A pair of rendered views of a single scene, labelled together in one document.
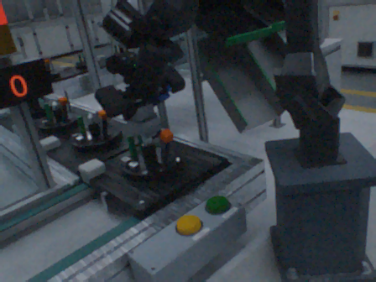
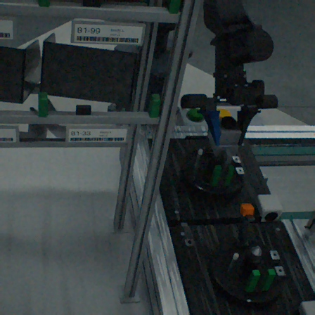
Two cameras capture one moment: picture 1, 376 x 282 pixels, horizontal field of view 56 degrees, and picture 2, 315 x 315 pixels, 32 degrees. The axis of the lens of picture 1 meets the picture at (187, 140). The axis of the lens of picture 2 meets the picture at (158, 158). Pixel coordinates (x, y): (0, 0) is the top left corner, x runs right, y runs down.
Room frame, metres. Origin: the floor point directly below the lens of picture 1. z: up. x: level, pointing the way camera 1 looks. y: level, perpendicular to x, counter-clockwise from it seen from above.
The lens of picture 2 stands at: (1.56, 0.27, 1.78)
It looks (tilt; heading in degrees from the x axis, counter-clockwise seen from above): 42 degrees down; 200
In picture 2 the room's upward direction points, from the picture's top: 12 degrees clockwise
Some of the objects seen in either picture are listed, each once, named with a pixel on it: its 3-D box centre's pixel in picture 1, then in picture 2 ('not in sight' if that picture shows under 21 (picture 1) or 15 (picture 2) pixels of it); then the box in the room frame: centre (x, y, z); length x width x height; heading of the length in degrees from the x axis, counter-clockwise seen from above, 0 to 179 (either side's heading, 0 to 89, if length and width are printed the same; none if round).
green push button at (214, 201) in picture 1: (217, 206); (195, 115); (0.52, -0.03, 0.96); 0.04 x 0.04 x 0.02
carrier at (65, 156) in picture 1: (93, 127); (252, 261); (0.90, 0.25, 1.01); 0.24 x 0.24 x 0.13; 38
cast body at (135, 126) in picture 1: (138, 115); (226, 136); (0.70, 0.09, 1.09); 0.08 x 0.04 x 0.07; 39
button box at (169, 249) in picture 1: (191, 240); (219, 125); (0.48, 0.02, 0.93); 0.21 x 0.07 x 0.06; 128
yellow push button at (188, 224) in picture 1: (189, 226); (222, 116); (0.48, 0.02, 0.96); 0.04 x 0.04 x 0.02
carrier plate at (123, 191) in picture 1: (153, 169); (211, 178); (0.70, 0.09, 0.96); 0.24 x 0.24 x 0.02; 38
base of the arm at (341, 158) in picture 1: (318, 137); (155, 39); (0.47, -0.20, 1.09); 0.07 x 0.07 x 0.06; 83
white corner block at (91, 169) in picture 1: (93, 172); (267, 208); (0.71, 0.22, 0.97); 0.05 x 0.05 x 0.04; 38
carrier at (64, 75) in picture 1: (44, 70); not in sight; (1.92, 0.70, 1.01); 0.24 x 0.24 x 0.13; 38
